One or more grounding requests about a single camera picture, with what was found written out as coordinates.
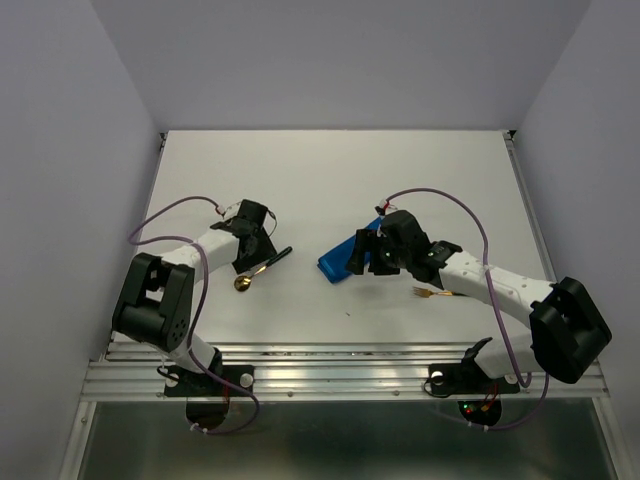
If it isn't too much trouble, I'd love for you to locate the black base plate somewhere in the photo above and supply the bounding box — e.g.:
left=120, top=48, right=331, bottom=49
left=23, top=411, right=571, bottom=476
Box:
left=156, top=364, right=255, bottom=398
left=422, top=337, right=520, bottom=399

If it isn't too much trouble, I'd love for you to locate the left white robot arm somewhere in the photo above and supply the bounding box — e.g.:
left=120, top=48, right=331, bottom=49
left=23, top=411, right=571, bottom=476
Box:
left=112, top=199, right=277, bottom=394

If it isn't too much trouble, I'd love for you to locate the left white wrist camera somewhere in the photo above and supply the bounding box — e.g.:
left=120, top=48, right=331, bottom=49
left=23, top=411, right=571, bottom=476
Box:
left=217, top=202, right=241, bottom=219

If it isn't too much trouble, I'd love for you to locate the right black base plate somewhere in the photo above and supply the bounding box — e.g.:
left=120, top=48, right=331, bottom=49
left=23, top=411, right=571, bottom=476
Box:
left=422, top=337, right=520, bottom=399

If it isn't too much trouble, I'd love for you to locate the gold fork green handle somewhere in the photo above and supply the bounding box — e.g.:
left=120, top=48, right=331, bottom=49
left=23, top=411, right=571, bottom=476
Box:
left=412, top=286, right=464, bottom=299

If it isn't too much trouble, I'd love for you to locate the blue cloth napkin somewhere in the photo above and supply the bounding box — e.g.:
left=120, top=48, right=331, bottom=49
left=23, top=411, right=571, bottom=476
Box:
left=317, top=235, right=356, bottom=285

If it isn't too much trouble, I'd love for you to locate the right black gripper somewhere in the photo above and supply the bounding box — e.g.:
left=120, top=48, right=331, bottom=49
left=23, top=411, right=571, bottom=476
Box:
left=342, top=229, right=410, bottom=276

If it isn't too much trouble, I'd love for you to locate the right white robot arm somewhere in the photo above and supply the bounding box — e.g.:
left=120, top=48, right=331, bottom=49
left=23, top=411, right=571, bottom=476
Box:
left=346, top=210, right=612, bottom=390

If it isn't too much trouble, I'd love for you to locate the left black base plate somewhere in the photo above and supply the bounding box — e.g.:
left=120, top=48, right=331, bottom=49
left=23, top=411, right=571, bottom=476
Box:
left=156, top=364, right=255, bottom=398

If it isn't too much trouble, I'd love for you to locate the gold spoon green handle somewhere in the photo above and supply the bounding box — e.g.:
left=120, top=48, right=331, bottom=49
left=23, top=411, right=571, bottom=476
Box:
left=233, top=246, right=293, bottom=293

